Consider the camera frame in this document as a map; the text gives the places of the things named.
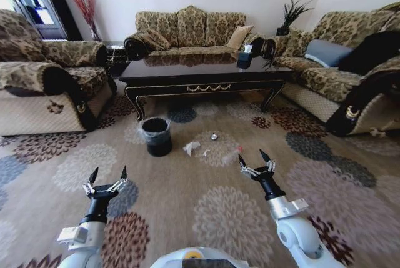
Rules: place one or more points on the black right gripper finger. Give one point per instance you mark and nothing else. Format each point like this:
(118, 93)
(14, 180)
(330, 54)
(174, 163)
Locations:
(247, 168)
(268, 161)

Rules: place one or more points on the dark framed glass door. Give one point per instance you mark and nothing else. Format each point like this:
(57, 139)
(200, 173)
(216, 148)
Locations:
(37, 2)

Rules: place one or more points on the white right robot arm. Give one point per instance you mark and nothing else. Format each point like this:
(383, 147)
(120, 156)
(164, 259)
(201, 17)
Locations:
(295, 230)

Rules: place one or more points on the floral patterned carpet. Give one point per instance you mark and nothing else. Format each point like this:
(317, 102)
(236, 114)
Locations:
(187, 193)

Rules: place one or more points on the black marble side table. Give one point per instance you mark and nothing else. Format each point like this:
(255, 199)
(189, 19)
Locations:
(114, 57)

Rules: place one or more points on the patterned three-seat sofa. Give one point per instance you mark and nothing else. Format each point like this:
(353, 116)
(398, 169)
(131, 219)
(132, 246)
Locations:
(193, 30)

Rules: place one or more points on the clear plastic bottle red cap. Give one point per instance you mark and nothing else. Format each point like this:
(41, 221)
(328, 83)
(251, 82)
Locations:
(232, 154)

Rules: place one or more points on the patterned sofa with armrest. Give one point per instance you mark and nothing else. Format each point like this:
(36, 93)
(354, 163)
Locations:
(47, 71)

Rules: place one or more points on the black glossy coffee table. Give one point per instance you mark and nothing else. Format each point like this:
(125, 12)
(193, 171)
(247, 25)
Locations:
(203, 71)

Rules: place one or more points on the small white paper scrap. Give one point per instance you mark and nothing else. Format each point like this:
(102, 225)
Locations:
(206, 152)

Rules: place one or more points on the tan throw pillow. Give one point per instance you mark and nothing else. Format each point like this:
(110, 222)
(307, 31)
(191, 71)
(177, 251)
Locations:
(240, 37)

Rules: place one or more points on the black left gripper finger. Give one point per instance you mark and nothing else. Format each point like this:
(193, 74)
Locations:
(120, 181)
(90, 183)

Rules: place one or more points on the red dried branches vase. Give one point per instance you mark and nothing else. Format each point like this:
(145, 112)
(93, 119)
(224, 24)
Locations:
(86, 8)

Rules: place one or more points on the white robot front shell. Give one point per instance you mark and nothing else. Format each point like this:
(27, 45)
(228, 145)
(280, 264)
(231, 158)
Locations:
(200, 258)

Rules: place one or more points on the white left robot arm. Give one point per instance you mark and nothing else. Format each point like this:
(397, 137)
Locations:
(82, 243)

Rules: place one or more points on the black garment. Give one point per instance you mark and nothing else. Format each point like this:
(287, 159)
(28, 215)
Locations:
(372, 52)

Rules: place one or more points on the small silver round object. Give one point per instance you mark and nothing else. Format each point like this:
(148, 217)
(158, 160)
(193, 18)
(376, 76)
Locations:
(213, 137)

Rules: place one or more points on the green potted plant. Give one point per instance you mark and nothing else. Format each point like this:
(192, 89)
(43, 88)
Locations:
(292, 15)

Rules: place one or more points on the crumpled white tissue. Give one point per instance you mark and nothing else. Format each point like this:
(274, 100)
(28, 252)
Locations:
(191, 147)

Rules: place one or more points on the patterned sofa with grey cushion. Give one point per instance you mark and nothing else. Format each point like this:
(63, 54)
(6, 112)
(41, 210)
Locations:
(343, 74)

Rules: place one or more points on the black trash bin with liner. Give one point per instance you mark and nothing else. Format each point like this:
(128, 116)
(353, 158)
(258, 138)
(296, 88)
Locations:
(157, 136)

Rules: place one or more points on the grey cushion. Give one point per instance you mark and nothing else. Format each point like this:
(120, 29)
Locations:
(329, 52)

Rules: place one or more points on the black tissue box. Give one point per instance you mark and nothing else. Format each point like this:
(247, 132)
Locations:
(244, 58)

